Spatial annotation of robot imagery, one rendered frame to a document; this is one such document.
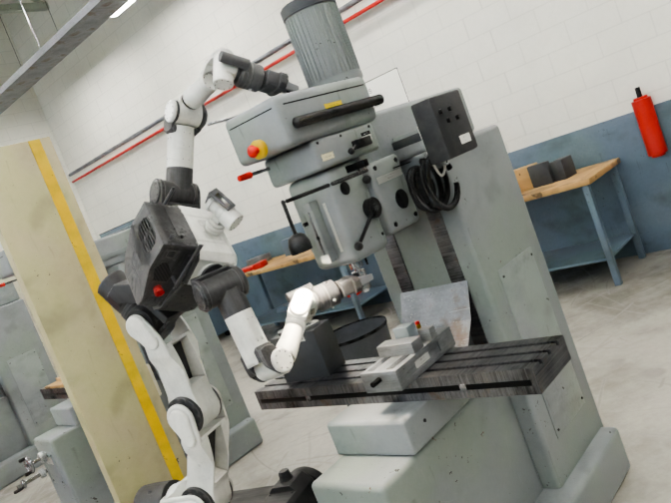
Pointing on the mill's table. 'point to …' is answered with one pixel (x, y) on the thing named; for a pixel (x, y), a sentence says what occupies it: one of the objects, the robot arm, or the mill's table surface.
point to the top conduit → (336, 111)
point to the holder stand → (315, 352)
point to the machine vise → (392, 375)
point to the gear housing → (319, 155)
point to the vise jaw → (399, 346)
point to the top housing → (265, 123)
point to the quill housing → (340, 215)
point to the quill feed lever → (368, 218)
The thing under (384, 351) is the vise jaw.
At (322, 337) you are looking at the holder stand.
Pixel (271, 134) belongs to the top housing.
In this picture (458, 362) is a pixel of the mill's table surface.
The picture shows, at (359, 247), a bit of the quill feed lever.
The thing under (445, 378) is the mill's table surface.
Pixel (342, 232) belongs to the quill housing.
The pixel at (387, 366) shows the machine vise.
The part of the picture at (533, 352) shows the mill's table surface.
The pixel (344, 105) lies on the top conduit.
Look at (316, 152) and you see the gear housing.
